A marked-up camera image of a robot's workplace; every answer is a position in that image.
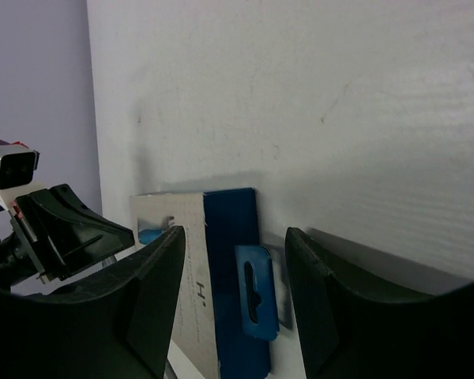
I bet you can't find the grey Harry's box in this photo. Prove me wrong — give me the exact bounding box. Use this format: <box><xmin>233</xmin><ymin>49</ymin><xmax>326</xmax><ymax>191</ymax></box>
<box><xmin>130</xmin><ymin>188</ymin><xmax>279</xmax><ymax>378</ymax></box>

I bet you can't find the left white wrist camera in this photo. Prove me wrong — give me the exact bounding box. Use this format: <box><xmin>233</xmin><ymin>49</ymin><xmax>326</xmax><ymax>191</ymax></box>
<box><xmin>0</xmin><ymin>144</ymin><xmax>46</xmax><ymax>210</ymax></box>

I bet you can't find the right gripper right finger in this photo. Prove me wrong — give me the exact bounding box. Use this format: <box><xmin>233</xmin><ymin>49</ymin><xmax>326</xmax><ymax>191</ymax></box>
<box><xmin>285</xmin><ymin>227</ymin><xmax>474</xmax><ymax>378</ymax></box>

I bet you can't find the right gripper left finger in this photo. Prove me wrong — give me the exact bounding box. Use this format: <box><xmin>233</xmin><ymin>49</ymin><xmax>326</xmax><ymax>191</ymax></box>
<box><xmin>0</xmin><ymin>226</ymin><xmax>186</xmax><ymax>378</ymax></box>

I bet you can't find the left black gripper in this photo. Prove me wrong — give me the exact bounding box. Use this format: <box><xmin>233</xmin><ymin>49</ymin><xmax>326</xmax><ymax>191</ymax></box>
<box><xmin>0</xmin><ymin>184</ymin><xmax>134</xmax><ymax>284</ymax></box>

